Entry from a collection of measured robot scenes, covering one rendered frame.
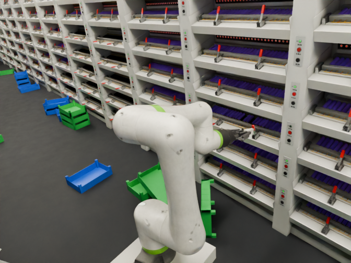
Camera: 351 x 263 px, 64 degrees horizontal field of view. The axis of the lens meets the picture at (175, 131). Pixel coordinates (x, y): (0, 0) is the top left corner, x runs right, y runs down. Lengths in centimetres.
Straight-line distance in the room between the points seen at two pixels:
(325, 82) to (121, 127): 83
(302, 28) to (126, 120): 80
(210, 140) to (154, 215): 41
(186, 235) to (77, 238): 107
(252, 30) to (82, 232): 152
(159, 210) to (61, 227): 109
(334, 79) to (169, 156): 79
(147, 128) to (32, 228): 150
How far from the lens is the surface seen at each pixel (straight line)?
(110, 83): 283
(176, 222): 95
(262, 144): 156
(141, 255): 120
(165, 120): 77
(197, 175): 211
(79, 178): 244
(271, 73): 139
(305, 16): 128
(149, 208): 109
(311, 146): 150
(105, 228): 193
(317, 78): 131
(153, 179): 207
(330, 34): 125
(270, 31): 137
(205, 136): 121
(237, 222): 185
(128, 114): 86
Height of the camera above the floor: 131
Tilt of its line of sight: 27 degrees down
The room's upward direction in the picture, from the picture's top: 6 degrees counter-clockwise
